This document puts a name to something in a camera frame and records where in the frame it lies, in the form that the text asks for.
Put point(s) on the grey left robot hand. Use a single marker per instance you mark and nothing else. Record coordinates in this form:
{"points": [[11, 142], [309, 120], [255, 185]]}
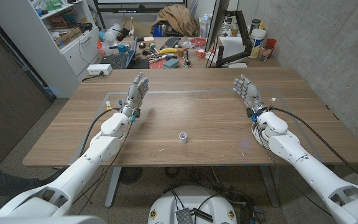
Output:
{"points": [[135, 95]]}

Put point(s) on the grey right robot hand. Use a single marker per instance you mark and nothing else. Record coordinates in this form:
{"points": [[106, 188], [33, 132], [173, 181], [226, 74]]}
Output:
{"points": [[250, 93]]}

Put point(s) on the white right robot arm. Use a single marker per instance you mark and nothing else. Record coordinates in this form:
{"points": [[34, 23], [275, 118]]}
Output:
{"points": [[315, 174]]}

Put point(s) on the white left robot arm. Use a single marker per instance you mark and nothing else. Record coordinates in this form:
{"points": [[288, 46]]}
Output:
{"points": [[82, 168]]}

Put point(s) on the open black laptop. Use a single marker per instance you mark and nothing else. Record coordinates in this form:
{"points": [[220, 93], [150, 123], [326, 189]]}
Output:
{"points": [[117, 60]]}

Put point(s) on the clear plastic cup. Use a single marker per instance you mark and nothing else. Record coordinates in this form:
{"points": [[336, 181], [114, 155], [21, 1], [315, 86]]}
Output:
{"points": [[264, 53]]}

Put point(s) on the white power strip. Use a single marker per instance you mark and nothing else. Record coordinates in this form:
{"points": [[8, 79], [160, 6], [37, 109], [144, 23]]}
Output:
{"points": [[99, 69]]}

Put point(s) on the teal box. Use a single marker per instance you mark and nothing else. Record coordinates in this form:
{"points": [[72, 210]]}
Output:
{"points": [[171, 63]]}

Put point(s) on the white canister with lid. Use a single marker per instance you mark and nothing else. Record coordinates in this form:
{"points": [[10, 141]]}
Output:
{"points": [[256, 43]]}

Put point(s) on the red cup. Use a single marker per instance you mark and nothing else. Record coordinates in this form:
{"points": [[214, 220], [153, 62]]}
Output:
{"points": [[271, 43]]}

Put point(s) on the yellow banana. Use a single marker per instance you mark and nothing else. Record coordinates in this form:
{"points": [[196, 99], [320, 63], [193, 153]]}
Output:
{"points": [[168, 51]]}

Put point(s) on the black keyboard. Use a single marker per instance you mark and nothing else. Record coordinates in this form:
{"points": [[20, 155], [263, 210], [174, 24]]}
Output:
{"points": [[170, 43]]}

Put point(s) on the clear plastic bag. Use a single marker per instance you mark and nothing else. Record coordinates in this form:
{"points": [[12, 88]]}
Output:
{"points": [[110, 37]]}

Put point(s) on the small white plastic cup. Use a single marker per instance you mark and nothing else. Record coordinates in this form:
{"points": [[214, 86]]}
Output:
{"points": [[182, 138]]}

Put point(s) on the black lidded canister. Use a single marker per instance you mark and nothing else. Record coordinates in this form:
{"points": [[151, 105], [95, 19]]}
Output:
{"points": [[255, 25]]}

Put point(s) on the red bowl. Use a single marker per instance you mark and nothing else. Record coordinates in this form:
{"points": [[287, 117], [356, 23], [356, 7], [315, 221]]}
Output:
{"points": [[198, 42]]}

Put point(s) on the white shelf cabinet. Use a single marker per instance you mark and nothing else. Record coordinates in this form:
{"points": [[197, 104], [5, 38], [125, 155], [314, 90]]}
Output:
{"points": [[70, 56]]}

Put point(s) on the black computer monitor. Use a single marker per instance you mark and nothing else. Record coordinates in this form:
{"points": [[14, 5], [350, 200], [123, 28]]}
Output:
{"points": [[217, 21]]}

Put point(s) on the black round grille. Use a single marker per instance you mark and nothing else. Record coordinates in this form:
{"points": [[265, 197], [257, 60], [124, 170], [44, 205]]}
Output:
{"points": [[130, 175]]}

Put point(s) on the brown jacket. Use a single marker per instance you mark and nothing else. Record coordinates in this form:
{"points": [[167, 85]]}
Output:
{"points": [[176, 18]]}

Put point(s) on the grey metal table leg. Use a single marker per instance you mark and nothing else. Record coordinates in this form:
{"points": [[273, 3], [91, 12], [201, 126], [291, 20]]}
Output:
{"points": [[269, 186], [113, 186]]}

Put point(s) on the white robot torso base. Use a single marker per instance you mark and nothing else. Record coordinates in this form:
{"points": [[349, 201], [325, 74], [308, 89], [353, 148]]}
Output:
{"points": [[194, 196]]}

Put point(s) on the person's leg with black shoe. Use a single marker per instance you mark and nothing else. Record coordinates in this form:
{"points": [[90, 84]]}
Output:
{"points": [[2, 182]]}

